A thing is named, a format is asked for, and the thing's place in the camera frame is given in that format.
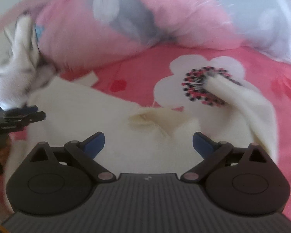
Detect cream white knit sweater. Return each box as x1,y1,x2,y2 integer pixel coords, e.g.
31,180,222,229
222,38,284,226
4,75,278,178

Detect white striped garment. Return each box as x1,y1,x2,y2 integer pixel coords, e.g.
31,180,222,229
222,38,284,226
0,14,56,111

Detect pink grey floral duvet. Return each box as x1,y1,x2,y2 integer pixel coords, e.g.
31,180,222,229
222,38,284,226
33,0,291,69

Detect pink red floral bedsheet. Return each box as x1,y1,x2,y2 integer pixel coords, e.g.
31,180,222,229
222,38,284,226
7,42,291,224

